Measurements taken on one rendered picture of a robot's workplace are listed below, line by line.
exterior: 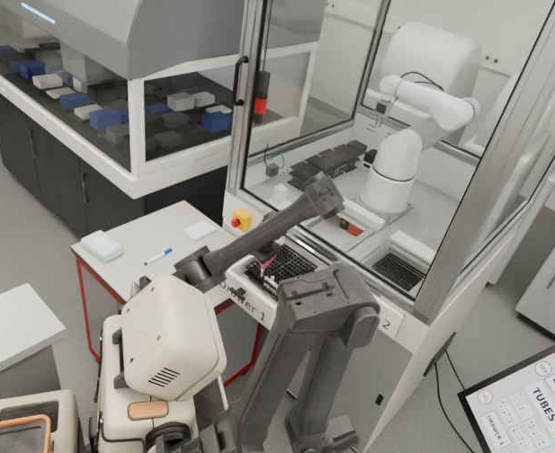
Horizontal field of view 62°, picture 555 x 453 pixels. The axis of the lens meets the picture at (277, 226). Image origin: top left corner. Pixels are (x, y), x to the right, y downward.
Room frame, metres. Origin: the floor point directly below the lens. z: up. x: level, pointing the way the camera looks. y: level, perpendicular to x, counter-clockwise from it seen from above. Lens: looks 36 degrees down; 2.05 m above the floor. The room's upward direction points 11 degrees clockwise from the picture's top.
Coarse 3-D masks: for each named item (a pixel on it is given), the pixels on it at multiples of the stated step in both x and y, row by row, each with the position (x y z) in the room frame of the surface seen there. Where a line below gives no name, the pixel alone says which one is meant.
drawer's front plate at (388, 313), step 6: (378, 300) 1.21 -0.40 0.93; (384, 306) 1.19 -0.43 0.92; (390, 306) 1.19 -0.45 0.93; (384, 312) 1.19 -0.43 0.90; (390, 312) 1.18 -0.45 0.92; (396, 312) 1.17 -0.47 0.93; (384, 318) 1.18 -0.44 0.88; (390, 318) 1.17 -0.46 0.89; (396, 318) 1.16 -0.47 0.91; (402, 318) 1.16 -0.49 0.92; (384, 324) 1.18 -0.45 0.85; (390, 324) 1.17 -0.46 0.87; (396, 324) 1.16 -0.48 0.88; (384, 330) 1.18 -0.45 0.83; (390, 330) 1.16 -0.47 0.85; (396, 330) 1.15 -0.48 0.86; (390, 336) 1.16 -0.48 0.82
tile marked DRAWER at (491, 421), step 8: (480, 416) 0.77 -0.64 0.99; (488, 416) 0.77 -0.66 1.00; (496, 416) 0.76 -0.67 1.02; (488, 424) 0.75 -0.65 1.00; (496, 424) 0.74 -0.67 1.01; (488, 432) 0.73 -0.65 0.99; (496, 432) 0.72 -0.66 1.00; (504, 432) 0.72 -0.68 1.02; (496, 440) 0.70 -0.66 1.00; (504, 440) 0.70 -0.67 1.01; (496, 448) 0.69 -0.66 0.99
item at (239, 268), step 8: (280, 240) 1.50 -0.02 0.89; (288, 240) 1.51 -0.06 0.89; (296, 248) 1.48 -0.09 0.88; (248, 256) 1.36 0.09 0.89; (304, 256) 1.45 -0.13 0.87; (312, 256) 1.43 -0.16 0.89; (240, 264) 1.31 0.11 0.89; (320, 264) 1.40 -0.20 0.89; (240, 272) 1.32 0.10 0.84; (248, 280) 1.29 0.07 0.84; (272, 296) 1.23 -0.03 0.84
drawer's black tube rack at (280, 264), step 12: (276, 252) 1.41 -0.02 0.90; (288, 252) 1.43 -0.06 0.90; (276, 264) 1.34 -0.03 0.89; (288, 264) 1.36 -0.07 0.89; (300, 264) 1.37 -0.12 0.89; (312, 264) 1.38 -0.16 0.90; (252, 276) 1.28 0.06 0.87; (276, 276) 1.27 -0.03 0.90; (288, 276) 1.28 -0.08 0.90; (264, 288) 1.23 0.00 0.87
